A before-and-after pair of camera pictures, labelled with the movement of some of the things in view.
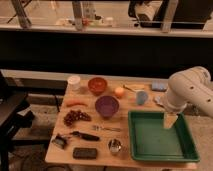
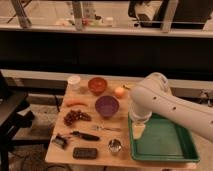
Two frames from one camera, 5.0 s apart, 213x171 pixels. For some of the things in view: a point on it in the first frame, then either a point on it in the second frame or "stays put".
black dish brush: [60, 140] stays put
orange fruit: [119, 92] stays put
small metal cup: [114, 145] stays put
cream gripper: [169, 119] to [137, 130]
